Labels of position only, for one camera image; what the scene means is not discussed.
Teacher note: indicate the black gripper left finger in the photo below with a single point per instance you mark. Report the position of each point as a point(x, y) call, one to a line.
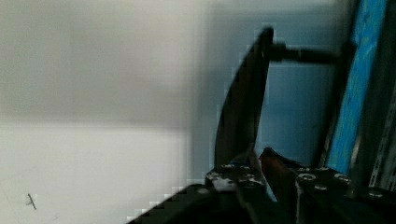
point(242, 178)

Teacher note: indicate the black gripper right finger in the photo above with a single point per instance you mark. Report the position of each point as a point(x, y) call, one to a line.
point(324, 196)

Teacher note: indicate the black silver toaster oven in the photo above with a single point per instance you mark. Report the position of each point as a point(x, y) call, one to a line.
point(360, 95)

